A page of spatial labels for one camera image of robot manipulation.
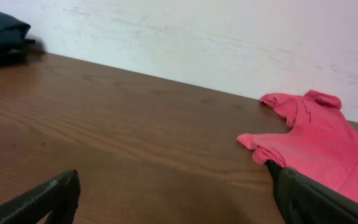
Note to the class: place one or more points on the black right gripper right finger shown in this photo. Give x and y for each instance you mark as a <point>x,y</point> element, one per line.
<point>302,200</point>

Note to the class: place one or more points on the red t-shirt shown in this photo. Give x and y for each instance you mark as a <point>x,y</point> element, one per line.
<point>321,144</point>

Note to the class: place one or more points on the blue denim shorts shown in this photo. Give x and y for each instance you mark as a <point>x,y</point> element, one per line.
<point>12,31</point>

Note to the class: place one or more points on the folded navy shorts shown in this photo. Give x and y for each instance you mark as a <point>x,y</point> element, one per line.
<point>15,54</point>

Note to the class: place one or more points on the black garment under red shirt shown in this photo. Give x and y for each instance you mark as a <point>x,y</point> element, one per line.
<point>274,169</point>

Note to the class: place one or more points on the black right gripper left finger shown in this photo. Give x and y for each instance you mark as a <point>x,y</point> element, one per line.
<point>56,199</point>

